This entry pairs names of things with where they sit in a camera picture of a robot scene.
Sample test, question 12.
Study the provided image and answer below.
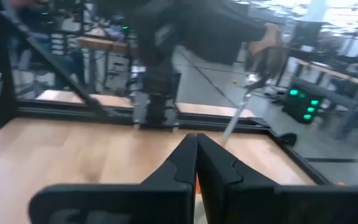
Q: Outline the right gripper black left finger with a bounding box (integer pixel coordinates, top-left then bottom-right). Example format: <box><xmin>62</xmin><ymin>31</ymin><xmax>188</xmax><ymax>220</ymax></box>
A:
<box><xmin>28</xmin><ymin>133</ymin><xmax>198</xmax><ymax>224</ymax></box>

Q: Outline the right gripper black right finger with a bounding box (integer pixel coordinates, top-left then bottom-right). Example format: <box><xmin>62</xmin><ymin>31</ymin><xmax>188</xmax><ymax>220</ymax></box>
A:
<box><xmin>196</xmin><ymin>133</ymin><xmax>358</xmax><ymax>224</ymax></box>

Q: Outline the black box with green lights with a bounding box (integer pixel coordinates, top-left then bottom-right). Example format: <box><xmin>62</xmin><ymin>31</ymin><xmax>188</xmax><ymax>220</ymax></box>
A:
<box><xmin>282</xmin><ymin>77</ymin><xmax>324</xmax><ymax>125</ymax></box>

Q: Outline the wooden top table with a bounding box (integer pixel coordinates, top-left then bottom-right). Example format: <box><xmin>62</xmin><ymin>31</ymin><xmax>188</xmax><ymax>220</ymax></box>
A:
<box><xmin>295</xmin><ymin>57</ymin><xmax>358</xmax><ymax>141</ymax></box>
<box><xmin>78</xmin><ymin>35</ymin><xmax>136</xmax><ymax>94</ymax></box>

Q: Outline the person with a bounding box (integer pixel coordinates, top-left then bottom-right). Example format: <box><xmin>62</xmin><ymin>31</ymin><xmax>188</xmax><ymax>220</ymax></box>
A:
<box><xmin>9</xmin><ymin>0</ymin><xmax>85</xmax><ymax>91</ymax></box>

